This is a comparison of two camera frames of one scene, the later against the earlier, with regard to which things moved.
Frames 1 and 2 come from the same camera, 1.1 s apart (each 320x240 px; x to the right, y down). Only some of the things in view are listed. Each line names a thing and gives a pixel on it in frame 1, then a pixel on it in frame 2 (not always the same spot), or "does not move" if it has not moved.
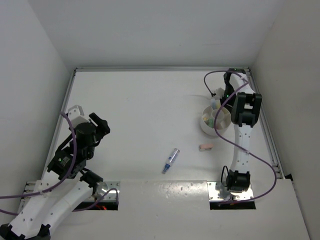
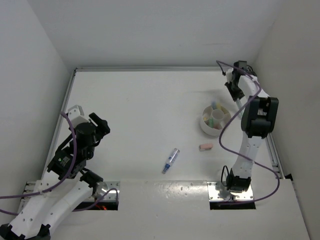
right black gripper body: [229, 90] to [235, 91]
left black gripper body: [102, 130] does not move
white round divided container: [223, 121] does not move
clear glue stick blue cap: [171, 160] does not move
